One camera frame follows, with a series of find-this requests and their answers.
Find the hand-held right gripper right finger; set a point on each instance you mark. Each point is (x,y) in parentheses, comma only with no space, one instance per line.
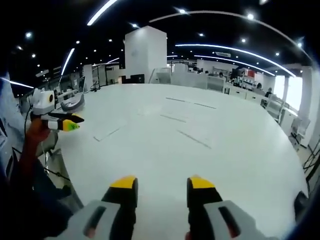
(212,220)

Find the black chair armrest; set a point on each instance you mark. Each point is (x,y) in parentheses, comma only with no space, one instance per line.
(302,205)

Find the grey tray on table edge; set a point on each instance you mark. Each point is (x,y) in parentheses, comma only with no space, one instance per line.
(73,103)

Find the white office chair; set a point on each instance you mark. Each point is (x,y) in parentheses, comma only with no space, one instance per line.
(300,130)

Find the person's dark trouser legs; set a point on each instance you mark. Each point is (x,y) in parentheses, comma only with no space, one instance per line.
(30,212)

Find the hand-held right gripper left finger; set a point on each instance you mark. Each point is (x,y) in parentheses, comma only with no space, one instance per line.
(110,220)

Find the white square pillar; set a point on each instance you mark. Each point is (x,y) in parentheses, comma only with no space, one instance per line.
(146,55)

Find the person's right hand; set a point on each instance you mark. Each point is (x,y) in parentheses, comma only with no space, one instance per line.
(187,235)

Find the person's white upper clothing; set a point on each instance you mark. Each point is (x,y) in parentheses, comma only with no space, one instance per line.
(10,120)

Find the white partition desk row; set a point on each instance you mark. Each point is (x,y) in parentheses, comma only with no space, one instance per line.
(215,82)

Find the black tripod stand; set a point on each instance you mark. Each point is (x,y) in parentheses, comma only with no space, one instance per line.
(312,160)

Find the person's left hand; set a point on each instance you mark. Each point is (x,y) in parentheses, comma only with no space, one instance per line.
(37,131)

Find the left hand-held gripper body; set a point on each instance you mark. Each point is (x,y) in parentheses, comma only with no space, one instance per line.
(41,102)

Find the long ceiling light strip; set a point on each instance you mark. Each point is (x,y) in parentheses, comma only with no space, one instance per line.
(67,61)
(235,53)
(101,11)

